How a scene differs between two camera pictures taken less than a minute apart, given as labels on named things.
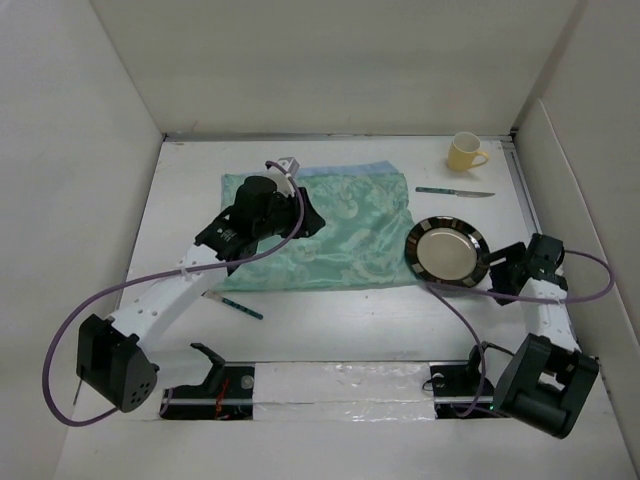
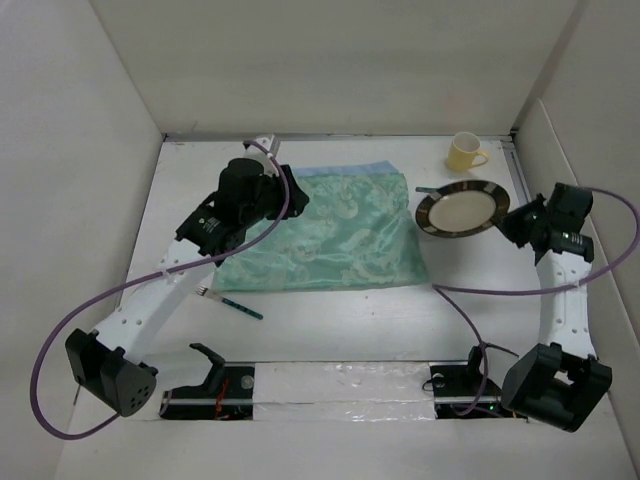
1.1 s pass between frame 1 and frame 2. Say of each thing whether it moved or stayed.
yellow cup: stayed
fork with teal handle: stayed
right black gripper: moved
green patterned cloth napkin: stayed
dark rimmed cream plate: moved
